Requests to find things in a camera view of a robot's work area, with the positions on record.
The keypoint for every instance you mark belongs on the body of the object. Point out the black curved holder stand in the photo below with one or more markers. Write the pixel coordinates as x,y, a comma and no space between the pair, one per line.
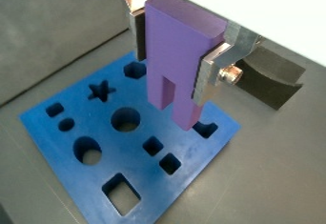
271,77

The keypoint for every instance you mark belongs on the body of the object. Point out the purple double-square block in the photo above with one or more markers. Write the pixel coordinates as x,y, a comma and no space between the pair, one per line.
182,32

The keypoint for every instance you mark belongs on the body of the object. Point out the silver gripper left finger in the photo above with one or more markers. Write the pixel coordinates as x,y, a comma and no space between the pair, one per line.
137,23

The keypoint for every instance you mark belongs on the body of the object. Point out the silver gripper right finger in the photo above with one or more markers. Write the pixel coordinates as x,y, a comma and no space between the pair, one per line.
217,67

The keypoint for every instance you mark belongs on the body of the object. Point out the blue foam shape board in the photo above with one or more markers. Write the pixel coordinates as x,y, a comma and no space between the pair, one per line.
122,156

